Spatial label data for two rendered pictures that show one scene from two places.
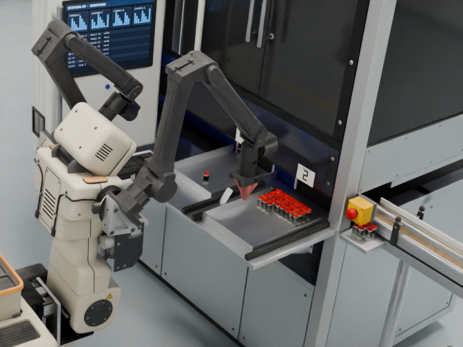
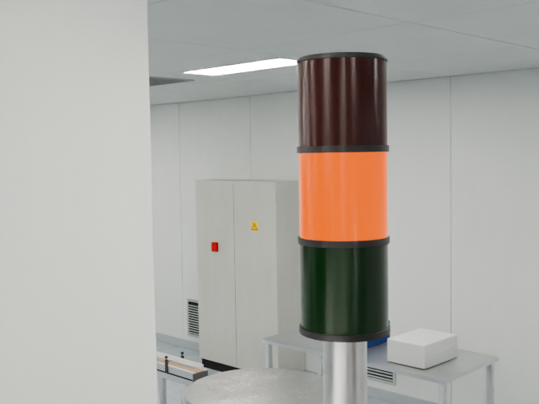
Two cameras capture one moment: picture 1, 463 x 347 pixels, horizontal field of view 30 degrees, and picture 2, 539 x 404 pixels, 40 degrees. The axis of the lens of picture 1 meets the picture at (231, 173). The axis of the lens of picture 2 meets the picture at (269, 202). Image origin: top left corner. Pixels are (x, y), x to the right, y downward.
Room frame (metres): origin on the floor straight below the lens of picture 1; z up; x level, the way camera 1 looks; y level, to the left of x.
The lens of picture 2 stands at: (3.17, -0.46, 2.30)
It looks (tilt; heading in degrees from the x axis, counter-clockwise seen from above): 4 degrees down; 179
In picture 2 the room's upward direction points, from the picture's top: 1 degrees counter-clockwise
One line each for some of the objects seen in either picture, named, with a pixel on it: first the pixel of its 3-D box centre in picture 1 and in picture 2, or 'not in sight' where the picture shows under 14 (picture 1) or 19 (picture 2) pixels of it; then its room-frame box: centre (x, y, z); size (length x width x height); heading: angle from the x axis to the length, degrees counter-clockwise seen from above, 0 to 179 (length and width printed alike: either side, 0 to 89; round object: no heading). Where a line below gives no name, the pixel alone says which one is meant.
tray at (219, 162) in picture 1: (222, 171); not in sight; (2.94, 0.03, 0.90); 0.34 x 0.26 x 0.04; 135
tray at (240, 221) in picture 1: (262, 219); not in sight; (2.63, -0.13, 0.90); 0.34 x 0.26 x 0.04; 135
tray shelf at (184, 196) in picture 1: (237, 201); not in sight; (2.77, -0.03, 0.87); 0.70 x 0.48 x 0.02; 45
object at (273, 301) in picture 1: (238, 180); not in sight; (3.71, -0.04, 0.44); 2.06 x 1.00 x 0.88; 45
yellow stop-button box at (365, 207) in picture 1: (360, 210); not in sight; (2.61, -0.46, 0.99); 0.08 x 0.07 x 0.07; 135
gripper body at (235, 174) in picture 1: (247, 167); not in sight; (2.45, -0.05, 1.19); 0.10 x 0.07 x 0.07; 135
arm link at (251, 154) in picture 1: (251, 150); not in sight; (2.45, -0.05, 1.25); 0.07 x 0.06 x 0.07; 133
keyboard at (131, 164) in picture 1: (116, 169); not in sight; (3.00, 0.46, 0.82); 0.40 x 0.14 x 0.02; 128
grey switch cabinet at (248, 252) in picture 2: not in sight; (248, 277); (-4.59, -0.54, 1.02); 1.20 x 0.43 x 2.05; 45
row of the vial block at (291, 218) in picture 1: (280, 210); not in sight; (2.69, -0.19, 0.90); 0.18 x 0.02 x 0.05; 45
